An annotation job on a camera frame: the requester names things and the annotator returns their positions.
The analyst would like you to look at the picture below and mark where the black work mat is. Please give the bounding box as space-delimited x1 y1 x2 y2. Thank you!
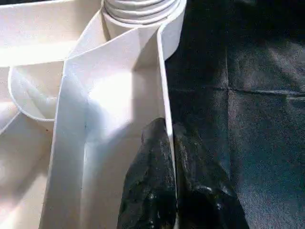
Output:
162 0 305 229

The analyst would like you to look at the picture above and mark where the white plastic table top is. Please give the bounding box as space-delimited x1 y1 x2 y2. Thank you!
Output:
0 0 187 229

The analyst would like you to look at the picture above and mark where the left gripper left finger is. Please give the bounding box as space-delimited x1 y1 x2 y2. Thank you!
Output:
117 118 178 229

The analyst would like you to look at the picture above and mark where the white plastic table leg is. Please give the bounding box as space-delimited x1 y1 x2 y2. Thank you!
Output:
101 0 182 26

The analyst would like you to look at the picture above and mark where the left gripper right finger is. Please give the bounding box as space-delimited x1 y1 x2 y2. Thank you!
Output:
173 123 249 229

